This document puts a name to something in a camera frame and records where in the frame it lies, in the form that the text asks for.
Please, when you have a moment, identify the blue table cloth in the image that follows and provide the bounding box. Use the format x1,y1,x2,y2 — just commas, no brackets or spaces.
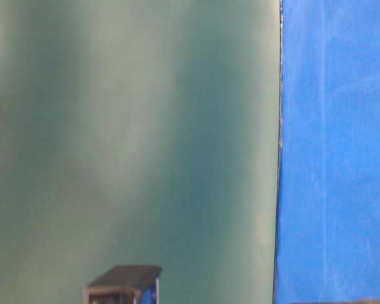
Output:
274,1,380,303

